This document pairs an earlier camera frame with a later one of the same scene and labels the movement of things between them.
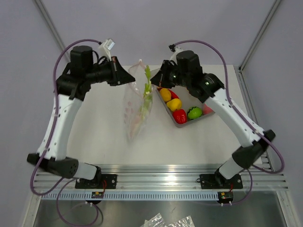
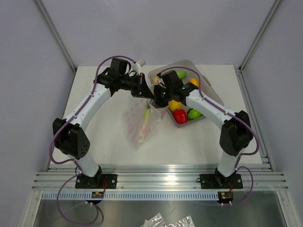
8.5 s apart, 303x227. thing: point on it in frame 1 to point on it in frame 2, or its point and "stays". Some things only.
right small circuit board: [225, 196] stays
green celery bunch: [148, 94] to [147, 117]
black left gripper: [122, 76] to [146, 92]
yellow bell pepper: [174, 104] stays
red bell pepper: [180, 116] stays
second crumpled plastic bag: [186, 222] stays
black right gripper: [162, 80] to [157, 103]
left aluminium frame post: [51, 25] stays
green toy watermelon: [194, 112] stays
